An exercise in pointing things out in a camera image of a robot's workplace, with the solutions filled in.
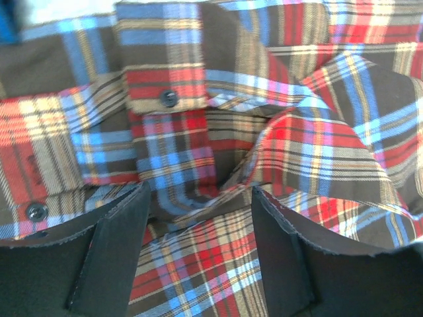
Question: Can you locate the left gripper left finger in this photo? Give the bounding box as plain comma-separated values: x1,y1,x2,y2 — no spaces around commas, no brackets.
1,183,151,316

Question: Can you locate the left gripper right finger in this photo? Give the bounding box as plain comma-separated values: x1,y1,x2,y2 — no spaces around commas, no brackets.
252,187,422,316

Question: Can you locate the red brown plaid shirt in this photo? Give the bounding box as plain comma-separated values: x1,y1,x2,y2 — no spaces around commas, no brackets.
1,1,422,316

